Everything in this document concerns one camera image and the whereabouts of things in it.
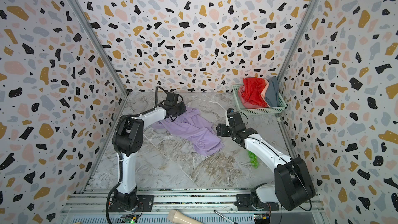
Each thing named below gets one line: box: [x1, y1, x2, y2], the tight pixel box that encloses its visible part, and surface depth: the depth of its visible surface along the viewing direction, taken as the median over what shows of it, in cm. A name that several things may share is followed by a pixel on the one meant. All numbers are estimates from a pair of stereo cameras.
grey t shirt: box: [264, 76, 279, 108], surface depth 111 cm
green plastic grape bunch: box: [247, 150, 260, 169], surface depth 89 cm
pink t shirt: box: [237, 78, 271, 109], surface depth 113 cm
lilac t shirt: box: [152, 106, 225, 158], surface depth 97 cm
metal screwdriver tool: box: [213, 210, 238, 224], surface depth 71 cm
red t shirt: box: [239, 77, 269, 108], surface depth 112 cm
